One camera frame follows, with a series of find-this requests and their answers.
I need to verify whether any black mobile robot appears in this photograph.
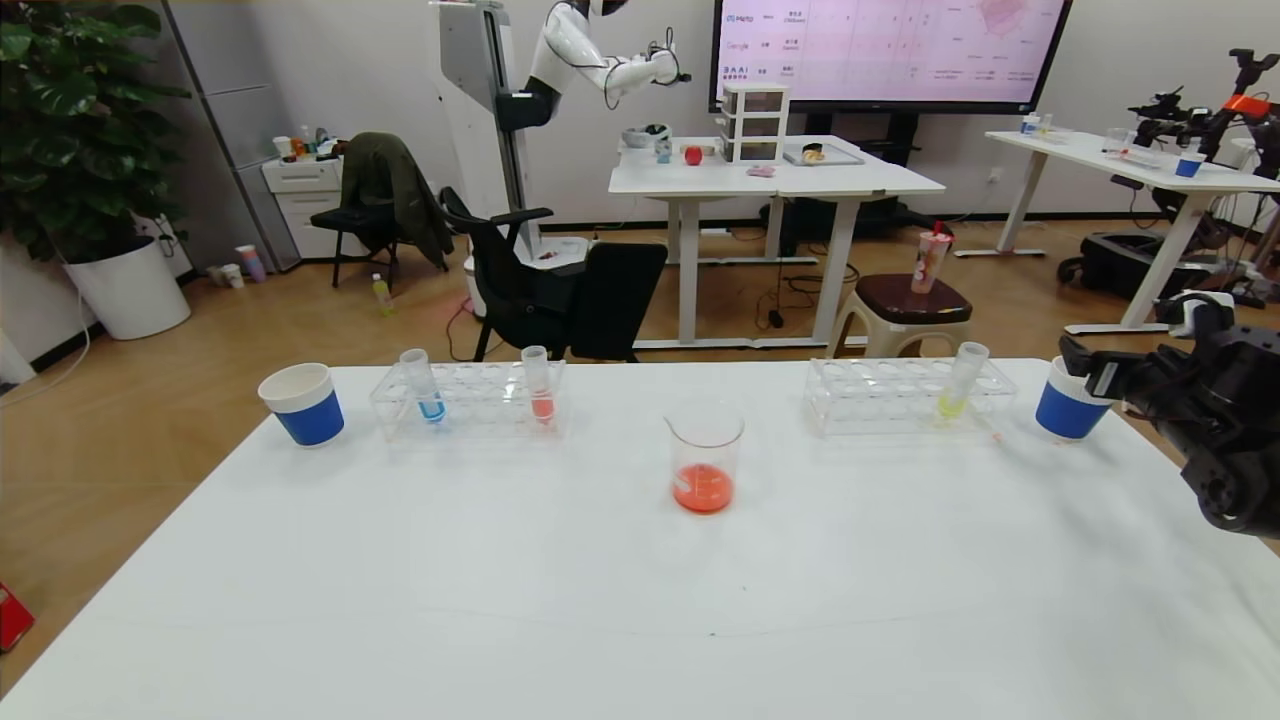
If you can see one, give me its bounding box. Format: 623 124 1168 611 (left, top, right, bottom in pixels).
1056 48 1280 311

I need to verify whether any olive green jacket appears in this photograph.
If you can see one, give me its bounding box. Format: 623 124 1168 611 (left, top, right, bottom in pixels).
341 132 453 273

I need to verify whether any small clear drawer organizer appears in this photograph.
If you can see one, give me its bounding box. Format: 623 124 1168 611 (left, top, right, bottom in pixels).
718 85 791 166

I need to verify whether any drink cup with red straw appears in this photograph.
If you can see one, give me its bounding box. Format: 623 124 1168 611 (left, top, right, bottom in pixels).
909 222 952 295

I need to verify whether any white drawer cabinet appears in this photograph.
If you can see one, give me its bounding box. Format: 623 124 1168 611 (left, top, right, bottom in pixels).
262 158 366 263

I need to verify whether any white double desk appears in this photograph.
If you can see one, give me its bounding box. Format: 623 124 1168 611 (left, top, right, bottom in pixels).
608 136 945 353

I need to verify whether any tall grey metal locker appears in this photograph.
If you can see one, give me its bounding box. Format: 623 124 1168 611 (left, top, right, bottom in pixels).
163 0 301 274

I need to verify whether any clear glass beaker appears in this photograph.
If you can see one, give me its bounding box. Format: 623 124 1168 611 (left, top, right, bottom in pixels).
664 400 747 517

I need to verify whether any pink pigment test tube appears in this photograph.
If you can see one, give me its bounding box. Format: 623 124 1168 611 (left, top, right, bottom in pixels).
521 345 557 426

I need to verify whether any black four-legged chair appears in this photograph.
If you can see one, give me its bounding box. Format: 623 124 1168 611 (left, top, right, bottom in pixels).
310 188 401 291

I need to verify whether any black office chair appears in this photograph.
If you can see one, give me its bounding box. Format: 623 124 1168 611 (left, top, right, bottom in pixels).
440 188 669 365

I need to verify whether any white humanoid robot on stand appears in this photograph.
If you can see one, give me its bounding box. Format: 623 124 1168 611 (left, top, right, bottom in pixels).
431 0 693 321

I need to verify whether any clear plastic test tube rack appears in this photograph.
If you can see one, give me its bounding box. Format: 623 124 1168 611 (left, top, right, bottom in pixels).
370 360 568 443
803 357 1017 438

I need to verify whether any red flat object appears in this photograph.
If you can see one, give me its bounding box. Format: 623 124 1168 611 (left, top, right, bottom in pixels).
0 585 36 654

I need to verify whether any brown topped plastic stool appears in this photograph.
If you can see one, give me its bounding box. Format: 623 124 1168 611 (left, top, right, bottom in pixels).
830 275 973 361

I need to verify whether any grey tray with food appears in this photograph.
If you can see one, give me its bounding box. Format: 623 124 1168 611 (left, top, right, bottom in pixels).
783 143 864 168

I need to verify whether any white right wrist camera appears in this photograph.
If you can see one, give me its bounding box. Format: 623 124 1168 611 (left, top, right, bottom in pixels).
1158 290 1237 339

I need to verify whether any large wall display screen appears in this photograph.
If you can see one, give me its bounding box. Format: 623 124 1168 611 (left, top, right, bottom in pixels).
708 0 1073 117

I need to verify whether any white single desk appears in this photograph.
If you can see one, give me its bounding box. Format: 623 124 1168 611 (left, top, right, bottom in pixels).
983 130 1280 337

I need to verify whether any large green leafy plant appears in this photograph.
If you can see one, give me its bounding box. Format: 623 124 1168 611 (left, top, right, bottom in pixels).
0 0 193 266

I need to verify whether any yellow pigment test tube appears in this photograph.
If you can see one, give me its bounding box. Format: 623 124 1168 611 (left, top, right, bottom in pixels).
934 341 990 421

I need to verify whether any white plant pot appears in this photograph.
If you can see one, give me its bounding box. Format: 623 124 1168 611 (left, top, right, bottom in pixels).
63 236 191 341

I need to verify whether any blue and white paper cup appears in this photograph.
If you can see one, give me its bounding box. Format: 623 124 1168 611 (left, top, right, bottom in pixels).
1034 355 1116 441
258 362 346 448

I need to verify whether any blue pigment test tube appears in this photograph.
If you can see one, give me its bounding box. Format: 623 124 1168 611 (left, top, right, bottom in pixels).
399 348 447 425

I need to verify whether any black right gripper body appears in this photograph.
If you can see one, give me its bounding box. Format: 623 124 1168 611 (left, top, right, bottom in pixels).
1083 344 1203 416

